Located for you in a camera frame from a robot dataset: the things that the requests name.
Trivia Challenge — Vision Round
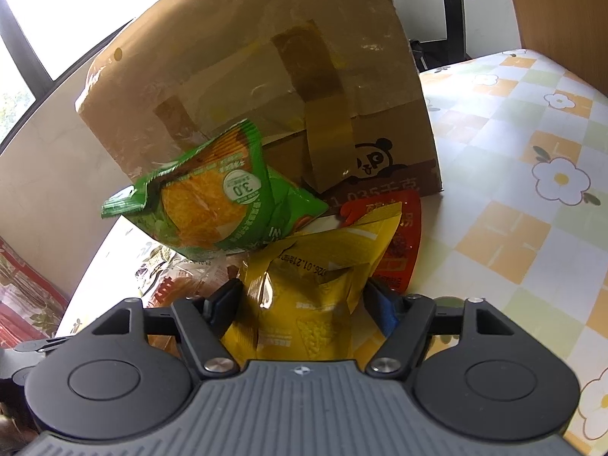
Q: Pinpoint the window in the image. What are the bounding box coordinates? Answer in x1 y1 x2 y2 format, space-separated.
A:
0 0 210 148

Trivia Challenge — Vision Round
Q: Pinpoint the floral checkered tablecloth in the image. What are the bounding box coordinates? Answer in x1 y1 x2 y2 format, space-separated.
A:
52 50 608 456

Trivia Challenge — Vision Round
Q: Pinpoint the green snack bag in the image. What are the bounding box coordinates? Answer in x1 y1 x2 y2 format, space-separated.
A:
101 119 331 262

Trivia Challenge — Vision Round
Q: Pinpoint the red snack packet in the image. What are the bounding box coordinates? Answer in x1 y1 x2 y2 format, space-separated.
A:
339 189 423 295

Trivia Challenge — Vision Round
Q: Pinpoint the yellow snack bag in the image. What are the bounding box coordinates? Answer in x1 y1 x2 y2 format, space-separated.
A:
221 202 404 363

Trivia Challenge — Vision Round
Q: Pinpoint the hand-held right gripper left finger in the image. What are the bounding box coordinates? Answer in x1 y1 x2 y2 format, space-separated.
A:
90 278 244 382

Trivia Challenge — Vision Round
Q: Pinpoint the black exercise bike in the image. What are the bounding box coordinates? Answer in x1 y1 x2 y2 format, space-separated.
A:
408 0 478 74

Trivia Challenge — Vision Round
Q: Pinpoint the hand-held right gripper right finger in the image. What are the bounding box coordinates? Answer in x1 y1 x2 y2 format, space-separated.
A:
363 276 517 383

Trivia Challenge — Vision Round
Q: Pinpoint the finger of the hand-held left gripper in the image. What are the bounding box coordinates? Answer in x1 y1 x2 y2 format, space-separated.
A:
0 336 72 386

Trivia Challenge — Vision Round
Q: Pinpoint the red floral cloth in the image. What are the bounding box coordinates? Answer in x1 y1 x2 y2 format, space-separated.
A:
0 235 70 343

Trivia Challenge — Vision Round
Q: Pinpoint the taped cardboard box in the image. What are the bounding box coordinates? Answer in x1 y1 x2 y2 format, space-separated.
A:
73 0 447 200

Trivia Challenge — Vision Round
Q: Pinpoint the wooden headboard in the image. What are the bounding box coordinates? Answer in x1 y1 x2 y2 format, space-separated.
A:
501 0 608 100

